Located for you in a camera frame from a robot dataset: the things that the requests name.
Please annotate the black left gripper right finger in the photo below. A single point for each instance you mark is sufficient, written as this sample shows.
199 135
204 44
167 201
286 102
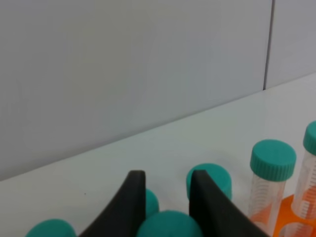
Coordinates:
216 215

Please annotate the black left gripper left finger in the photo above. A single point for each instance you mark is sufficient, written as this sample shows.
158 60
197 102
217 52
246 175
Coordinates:
125 213

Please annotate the green-capped test tube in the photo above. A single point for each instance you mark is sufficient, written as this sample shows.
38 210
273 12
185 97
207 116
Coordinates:
52 228
169 224

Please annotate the row test tube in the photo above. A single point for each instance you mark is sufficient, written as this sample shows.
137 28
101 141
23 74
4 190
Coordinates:
305 196
272 163
218 174

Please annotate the orange test tube rack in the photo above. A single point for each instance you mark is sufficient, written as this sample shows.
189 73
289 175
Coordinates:
286 217

